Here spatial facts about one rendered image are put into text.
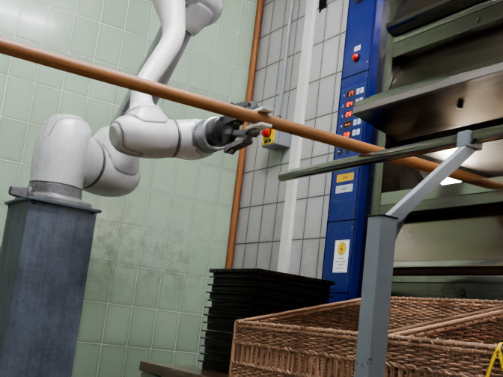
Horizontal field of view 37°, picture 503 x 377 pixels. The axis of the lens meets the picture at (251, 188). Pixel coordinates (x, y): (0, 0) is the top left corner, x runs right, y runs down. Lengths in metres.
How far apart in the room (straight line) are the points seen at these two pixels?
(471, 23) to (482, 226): 0.60
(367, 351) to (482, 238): 0.74
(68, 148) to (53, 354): 0.58
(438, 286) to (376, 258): 0.74
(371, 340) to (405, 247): 0.88
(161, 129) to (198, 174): 1.13
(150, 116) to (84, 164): 0.38
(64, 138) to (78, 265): 0.36
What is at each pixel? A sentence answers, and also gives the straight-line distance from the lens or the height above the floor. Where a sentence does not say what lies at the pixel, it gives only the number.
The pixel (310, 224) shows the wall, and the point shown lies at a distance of 2.68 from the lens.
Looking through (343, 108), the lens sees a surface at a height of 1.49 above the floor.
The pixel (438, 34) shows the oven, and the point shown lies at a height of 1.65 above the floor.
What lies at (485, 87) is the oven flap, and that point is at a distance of 2.05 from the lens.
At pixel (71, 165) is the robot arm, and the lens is 2.23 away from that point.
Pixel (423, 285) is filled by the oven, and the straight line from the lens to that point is 2.21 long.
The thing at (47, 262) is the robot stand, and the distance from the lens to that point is 2.17.
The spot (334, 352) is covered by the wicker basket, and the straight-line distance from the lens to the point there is 1.69.
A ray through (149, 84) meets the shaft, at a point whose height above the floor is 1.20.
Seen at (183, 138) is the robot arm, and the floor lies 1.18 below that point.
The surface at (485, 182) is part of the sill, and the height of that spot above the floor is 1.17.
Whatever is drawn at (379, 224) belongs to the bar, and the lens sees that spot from 1.44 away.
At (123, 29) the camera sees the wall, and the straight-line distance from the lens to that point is 3.06.
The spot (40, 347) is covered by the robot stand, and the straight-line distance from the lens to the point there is 2.17.
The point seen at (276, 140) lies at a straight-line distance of 2.86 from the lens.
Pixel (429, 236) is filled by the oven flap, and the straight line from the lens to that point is 2.22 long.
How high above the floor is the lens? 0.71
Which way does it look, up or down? 11 degrees up
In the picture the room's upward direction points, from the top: 7 degrees clockwise
